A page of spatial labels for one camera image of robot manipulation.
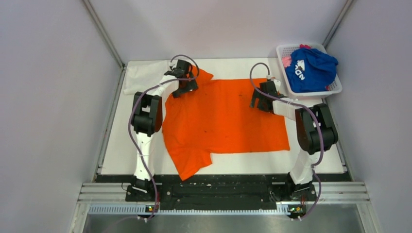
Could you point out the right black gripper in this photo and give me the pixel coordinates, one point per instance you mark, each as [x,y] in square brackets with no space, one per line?
[257,94]

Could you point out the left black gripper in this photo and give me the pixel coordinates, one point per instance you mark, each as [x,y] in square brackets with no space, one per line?
[191,85]

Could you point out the orange t shirt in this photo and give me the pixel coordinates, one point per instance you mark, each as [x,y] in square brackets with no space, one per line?
[217,119]

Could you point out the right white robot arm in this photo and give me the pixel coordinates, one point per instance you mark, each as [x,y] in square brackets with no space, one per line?
[315,130]

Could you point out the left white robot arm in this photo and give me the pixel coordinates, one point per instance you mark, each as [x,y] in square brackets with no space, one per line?
[145,122]

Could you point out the folded white t shirt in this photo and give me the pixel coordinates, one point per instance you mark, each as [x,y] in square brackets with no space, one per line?
[141,75]

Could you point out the pink garment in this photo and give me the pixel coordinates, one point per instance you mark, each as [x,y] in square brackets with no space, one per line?
[287,60]

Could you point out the white plastic basket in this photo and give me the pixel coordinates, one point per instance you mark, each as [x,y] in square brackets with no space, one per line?
[284,50]

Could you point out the blue t shirt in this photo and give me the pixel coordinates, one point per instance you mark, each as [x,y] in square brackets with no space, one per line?
[311,70]

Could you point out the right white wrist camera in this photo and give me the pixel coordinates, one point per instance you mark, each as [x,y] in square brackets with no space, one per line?
[275,81]

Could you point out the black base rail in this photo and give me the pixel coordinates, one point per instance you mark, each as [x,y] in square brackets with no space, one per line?
[211,192]

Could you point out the white cable duct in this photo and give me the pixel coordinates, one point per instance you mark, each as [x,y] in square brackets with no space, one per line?
[146,210]

